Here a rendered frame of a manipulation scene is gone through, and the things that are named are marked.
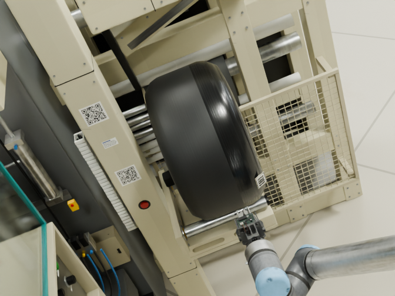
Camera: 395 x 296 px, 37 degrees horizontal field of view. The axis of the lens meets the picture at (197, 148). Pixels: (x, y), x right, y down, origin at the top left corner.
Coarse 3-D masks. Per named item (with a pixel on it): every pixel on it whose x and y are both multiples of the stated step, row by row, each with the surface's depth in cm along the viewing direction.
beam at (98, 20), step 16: (80, 0) 194; (96, 0) 195; (112, 0) 196; (128, 0) 198; (144, 0) 199; (160, 0) 200; (176, 0) 202; (96, 16) 199; (112, 16) 200; (128, 16) 201; (96, 32) 202
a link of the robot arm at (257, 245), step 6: (258, 240) 173; (264, 240) 173; (252, 246) 172; (258, 246) 171; (264, 246) 170; (270, 246) 171; (246, 252) 173; (252, 252) 170; (246, 258) 173; (246, 264) 173
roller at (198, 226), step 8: (264, 200) 222; (240, 208) 222; (256, 208) 222; (224, 216) 222; (232, 216) 222; (192, 224) 224; (200, 224) 223; (208, 224) 222; (216, 224) 223; (184, 232) 223; (192, 232) 223; (200, 232) 224
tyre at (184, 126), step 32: (192, 64) 210; (160, 96) 198; (192, 96) 194; (224, 96) 194; (160, 128) 194; (192, 128) 191; (224, 128) 190; (192, 160) 191; (224, 160) 191; (256, 160) 197; (192, 192) 195; (224, 192) 197; (256, 192) 203
